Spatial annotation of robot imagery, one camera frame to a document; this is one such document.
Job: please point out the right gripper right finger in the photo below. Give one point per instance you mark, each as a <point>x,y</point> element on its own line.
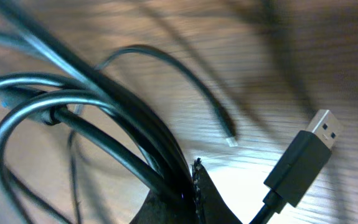
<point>210,206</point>

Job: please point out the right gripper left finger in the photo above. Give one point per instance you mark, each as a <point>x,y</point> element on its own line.
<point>156,211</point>

